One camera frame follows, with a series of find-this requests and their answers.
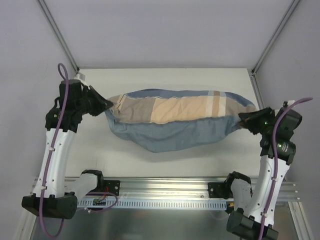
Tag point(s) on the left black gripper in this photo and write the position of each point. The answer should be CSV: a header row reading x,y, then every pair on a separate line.
x,y
92,101

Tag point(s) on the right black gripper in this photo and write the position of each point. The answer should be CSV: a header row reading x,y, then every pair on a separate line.
x,y
256,120

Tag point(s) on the blue beige striped pillowcase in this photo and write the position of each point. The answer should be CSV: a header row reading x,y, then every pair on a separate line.
x,y
161,120

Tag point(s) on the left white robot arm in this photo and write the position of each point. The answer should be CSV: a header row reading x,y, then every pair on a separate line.
x,y
50,198

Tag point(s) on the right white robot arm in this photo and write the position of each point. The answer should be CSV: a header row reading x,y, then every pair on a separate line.
x,y
254,207

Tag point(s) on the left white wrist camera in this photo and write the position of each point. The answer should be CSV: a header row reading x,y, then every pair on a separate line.
x,y
80,76

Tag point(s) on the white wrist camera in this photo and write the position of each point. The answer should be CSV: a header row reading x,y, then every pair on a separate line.
x,y
80,76
288,103

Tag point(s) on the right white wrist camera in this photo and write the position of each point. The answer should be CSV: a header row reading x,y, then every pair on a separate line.
x,y
288,103

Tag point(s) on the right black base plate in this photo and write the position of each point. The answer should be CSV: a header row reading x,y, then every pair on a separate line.
x,y
219,190

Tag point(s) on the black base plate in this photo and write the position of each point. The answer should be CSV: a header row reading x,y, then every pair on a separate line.
x,y
111,186
219,190

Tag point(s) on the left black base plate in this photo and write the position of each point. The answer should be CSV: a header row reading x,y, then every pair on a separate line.
x,y
111,186

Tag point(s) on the aluminium mounting rail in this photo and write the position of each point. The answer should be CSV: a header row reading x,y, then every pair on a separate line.
x,y
184,188

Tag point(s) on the slotted white cable duct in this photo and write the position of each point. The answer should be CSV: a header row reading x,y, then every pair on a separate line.
x,y
161,204

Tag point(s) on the left aluminium frame post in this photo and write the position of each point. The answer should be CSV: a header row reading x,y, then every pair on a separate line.
x,y
57,33

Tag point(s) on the aluminium frame post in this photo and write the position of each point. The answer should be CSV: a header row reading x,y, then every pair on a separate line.
x,y
276,34
57,33

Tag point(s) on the right aluminium frame post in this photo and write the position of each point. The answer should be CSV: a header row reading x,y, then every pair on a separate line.
x,y
276,34

